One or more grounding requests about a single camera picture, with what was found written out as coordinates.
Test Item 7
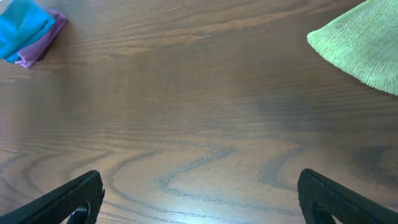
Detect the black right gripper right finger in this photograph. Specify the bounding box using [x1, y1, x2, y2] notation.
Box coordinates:
[297, 169, 397, 224]

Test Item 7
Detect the folded purple cloth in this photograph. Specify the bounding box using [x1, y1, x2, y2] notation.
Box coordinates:
[15, 7, 68, 68]

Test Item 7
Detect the lower green cloth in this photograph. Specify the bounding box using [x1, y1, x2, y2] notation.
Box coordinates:
[307, 0, 397, 95]

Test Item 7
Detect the blue cloth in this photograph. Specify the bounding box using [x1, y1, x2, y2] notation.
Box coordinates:
[1, 0, 56, 63]

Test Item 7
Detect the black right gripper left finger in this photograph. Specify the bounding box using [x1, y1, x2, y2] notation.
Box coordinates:
[1, 170, 104, 224]

